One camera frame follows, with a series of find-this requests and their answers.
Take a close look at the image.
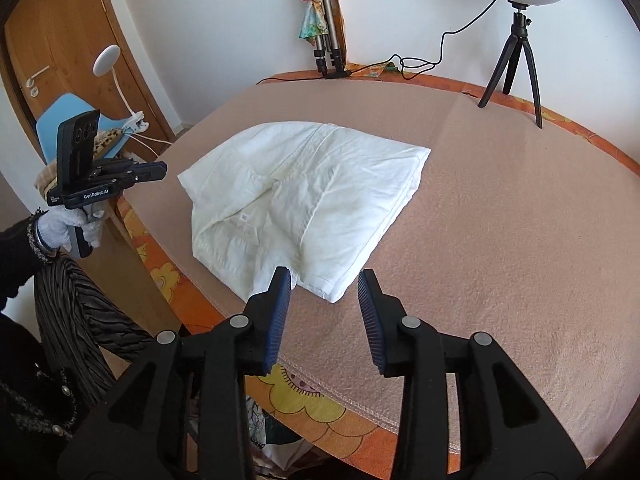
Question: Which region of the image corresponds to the wooden door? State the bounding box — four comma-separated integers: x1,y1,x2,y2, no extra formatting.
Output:
2,0,176,171

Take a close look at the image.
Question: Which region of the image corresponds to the small black tripod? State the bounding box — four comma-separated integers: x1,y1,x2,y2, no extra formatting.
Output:
477,2,545,130

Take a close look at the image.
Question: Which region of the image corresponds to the beige table mat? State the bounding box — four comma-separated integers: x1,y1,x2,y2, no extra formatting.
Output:
120,76,640,456

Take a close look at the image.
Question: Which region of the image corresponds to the white shirt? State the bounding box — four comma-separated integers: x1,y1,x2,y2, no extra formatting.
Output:
177,121,432,304

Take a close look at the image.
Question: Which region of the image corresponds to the colourful tied cloth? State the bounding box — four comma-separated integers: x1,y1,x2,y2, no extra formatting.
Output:
295,0,348,46

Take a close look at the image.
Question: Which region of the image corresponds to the orange floral tablecloth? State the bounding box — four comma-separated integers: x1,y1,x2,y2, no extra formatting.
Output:
112,62,640,471

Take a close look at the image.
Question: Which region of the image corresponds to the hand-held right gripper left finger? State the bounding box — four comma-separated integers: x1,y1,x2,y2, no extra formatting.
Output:
56,266,292,480

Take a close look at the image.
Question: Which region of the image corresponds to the blue chair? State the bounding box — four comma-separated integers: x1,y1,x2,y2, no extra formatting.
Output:
36,92,131,166

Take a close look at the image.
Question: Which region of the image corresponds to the wooden table frame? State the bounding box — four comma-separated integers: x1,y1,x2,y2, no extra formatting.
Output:
87,195,186,341

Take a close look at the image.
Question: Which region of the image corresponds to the folded silver tripod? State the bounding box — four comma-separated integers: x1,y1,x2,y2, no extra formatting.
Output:
311,0,347,80

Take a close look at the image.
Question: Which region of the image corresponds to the white clip lamp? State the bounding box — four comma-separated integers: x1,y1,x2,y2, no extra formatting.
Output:
95,44,173,143

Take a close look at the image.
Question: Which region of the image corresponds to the metal door handle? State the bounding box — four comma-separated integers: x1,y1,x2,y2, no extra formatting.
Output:
24,65,51,98

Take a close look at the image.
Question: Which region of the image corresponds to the person's left forearm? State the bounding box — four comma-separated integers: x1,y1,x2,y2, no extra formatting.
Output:
0,212,53,311

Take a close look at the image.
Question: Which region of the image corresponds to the black ring light cable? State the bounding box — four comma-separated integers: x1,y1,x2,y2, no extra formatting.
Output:
256,0,501,85

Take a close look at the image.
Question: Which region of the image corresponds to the person's left hand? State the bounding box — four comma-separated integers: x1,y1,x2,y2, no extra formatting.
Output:
37,207,106,253

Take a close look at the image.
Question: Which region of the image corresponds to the person's black jacket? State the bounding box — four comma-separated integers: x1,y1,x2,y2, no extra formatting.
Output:
0,310,81,480

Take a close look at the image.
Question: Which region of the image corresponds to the dark patterned cloth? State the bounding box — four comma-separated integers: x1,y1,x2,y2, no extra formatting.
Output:
247,395,311,480

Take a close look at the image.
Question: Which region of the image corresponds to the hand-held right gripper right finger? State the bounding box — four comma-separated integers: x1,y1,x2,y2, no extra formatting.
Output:
357,268,586,480

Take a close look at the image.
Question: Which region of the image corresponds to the dark striped garment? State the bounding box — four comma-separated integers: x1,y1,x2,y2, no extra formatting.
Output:
32,255,156,406

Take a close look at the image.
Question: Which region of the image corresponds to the leopard print cloth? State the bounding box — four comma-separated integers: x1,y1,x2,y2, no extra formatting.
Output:
92,127,128,158

